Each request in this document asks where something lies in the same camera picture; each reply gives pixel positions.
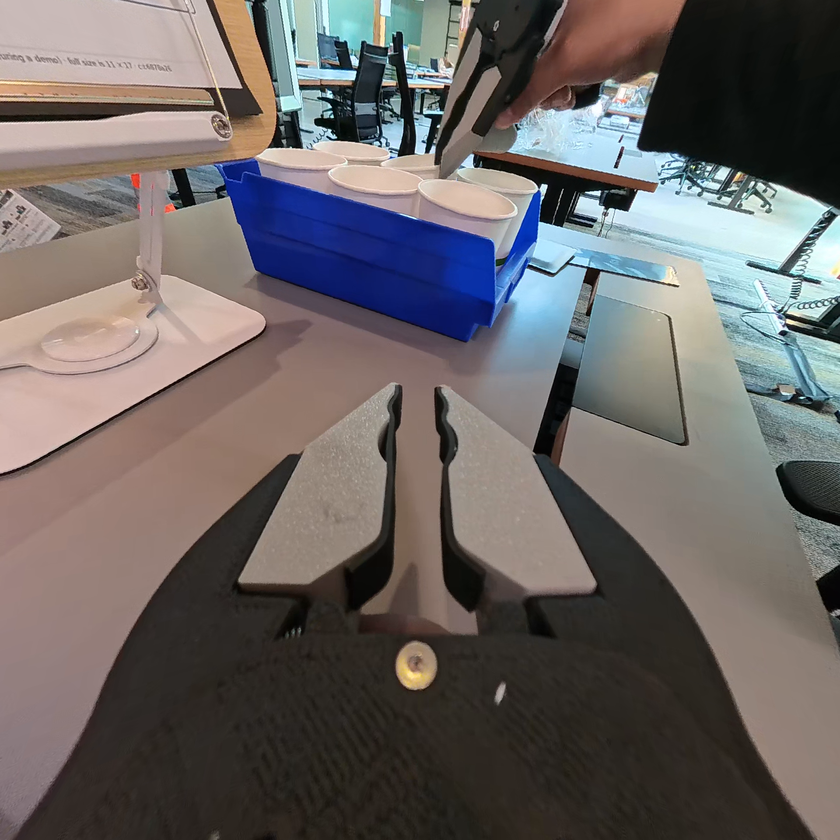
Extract clear plastic bags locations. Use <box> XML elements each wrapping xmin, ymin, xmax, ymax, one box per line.
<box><xmin>518</xmin><ymin>72</ymin><xmax>657</xmax><ymax>155</ymax></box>

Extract black office chair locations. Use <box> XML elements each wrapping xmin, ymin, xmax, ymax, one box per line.
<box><xmin>659</xmin><ymin>154</ymin><xmax>778</xmax><ymax>214</ymax></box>
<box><xmin>314</xmin><ymin>42</ymin><xmax>389</xmax><ymax>147</ymax></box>
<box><xmin>390</xmin><ymin>31</ymin><xmax>454</xmax><ymax>157</ymax></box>
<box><xmin>776</xmin><ymin>459</ymin><xmax>840</xmax><ymax>581</ymax></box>

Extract coiled black cable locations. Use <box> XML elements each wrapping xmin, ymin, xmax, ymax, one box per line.
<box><xmin>781</xmin><ymin>269</ymin><xmax>829</xmax><ymax>317</ymax></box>

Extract blue plastic bin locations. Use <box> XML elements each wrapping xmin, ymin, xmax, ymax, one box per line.
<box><xmin>217</xmin><ymin>157</ymin><xmax>542</xmax><ymax>343</ymax></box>

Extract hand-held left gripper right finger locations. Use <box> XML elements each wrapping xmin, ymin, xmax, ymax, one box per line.
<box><xmin>433</xmin><ymin>384</ymin><xmax>599</xmax><ymax>611</ymax></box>

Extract grey rolling partition board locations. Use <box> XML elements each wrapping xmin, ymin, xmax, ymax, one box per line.
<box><xmin>249</xmin><ymin>0</ymin><xmax>304</xmax><ymax>148</ymax></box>

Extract printed photo leaflet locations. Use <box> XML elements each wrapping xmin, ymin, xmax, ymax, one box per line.
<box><xmin>0</xmin><ymin>190</ymin><xmax>61</xmax><ymax>253</ymax></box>

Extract dark desk cable cover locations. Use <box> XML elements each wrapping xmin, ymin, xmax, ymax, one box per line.
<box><xmin>574</xmin><ymin>294</ymin><xmax>689</xmax><ymax>447</ymax></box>

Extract wooden white document stand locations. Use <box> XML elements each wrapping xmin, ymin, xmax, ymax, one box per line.
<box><xmin>0</xmin><ymin>0</ymin><xmax>278</xmax><ymax>475</ymax></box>

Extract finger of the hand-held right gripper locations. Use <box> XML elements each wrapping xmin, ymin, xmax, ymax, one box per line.
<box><xmin>441</xmin><ymin>59</ymin><xmax>526</xmax><ymax>181</ymax></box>
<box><xmin>433</xmin><ymin>29</ymin><xmax>492</xmax><ymax>181</ymax></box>

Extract wooden office desk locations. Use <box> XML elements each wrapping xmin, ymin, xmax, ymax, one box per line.
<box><xmin>295</xmin><ymin>62</ymin><xmax>454</xmax><ymax>89</ymax></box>
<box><xmin>472</xmin><ymin>112</ymin><xmax>660</xmax><ymax>227</ymax></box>

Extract orange traffic cone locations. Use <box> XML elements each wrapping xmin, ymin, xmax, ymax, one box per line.
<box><xmin>130</xmin><ymin>172</ymin><xmax>177</xmax><ymax>215</ymax></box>

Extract printed instruction sheet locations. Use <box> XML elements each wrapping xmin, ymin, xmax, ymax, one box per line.
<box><xmin>0</xmin><ymin>0</ymin><xmax>245</xmax><ymax>89</ymax></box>

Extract dark glossy sheet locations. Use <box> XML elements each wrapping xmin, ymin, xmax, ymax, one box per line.
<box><xmin>568</xmin><ymin>249</ymin><xmax>681</xmax><ymax>288</ymax></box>

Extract person's right hand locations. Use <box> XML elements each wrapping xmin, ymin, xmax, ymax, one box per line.
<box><xmin>497</xmin><ymin>0</ymin><xmax>685</xmax><ymax>130</ymax></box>

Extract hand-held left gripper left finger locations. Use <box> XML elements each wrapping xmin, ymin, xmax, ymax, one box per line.
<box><xmin>236</xmin><ymin>382</ymin><xmax>404</xmax><ymax>611</ymax></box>

